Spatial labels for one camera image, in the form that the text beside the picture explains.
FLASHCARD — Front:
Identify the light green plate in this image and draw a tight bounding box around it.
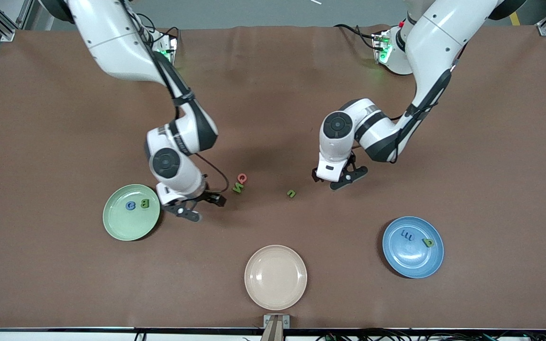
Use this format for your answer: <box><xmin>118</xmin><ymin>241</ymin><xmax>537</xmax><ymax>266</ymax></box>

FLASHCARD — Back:
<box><xmin>103</xmin><ymin>184</ymin><xmax>161</xmax><ymax>242</ymax></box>

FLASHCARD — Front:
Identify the brown table cover sheet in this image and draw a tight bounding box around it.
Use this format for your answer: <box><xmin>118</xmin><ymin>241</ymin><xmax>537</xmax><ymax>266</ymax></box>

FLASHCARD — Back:
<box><xmin>0</xmin><ymin>25</ymin><xmax>546</xmax><ymax>330</ymax></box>

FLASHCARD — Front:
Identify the blue plate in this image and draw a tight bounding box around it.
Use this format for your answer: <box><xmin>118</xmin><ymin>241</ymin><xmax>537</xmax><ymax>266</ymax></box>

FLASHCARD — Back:
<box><xmin>382</xmin><ymin>216</ymin><xmax>444</xmax><ymax>278</ymax></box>

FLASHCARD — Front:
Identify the beige plate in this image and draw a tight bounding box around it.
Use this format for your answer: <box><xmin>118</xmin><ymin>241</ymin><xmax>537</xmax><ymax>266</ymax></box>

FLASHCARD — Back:
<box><xmin>245</xmin><ymin>245</ymin><xmax>308</xmax><ymax>311</ymax></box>

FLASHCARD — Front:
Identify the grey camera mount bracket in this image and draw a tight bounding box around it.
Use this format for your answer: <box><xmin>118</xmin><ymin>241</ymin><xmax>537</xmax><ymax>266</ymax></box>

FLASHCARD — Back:
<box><xmin>261</xmin><ymin>314</ymin><xmax>291</xmax><ymax>341</ymax></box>

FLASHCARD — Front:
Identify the black left arm base cable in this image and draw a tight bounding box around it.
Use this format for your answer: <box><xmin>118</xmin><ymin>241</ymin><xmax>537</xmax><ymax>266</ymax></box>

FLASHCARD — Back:
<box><xmin>334</xmin><ymin>24</ymin><xmax>379</xmax><ymax>50</ymax></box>

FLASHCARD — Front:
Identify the black arm base cable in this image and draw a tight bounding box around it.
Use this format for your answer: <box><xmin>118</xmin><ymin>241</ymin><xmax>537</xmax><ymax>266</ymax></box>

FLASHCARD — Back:
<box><xmin>138</xmin><ymin>14</ymin><xmax>180</xmax><ymax>39</ymax></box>
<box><xmin>334</xmin><ymin>24</ymin><xmax>379</xmax><ymax>50</ymax></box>

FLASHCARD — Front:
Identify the black right arm base cable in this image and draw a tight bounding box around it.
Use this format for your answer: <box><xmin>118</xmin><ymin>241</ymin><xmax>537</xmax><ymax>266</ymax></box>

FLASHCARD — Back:
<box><xmin>138</xmin><ymin>14</ymin><xmax>180</xmax><ymax>39</ymax></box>

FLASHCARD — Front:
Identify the white table edge rail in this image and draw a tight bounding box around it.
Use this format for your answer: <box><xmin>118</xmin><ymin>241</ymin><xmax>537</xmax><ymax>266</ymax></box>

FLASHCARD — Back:
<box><xmin>0</xmin><ymin>328</ymin><xmax>546</xmax><ymax>341</ymax></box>

